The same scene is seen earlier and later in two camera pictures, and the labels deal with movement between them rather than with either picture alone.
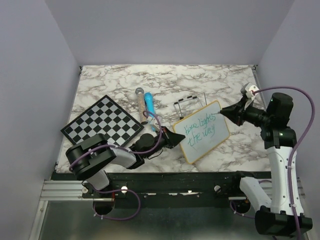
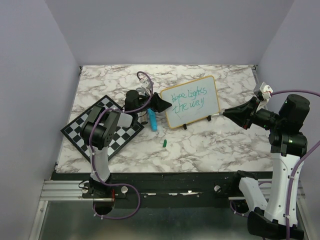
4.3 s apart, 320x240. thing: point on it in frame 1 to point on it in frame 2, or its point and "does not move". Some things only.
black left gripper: x=171 y=139 to x=158 y=104
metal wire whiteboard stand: x=178 y=108 to x=209 y=118
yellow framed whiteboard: x=204 y=131 to x=191 y=101
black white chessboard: x=104 y=117 does not move
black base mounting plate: x=167 y=190 does not move
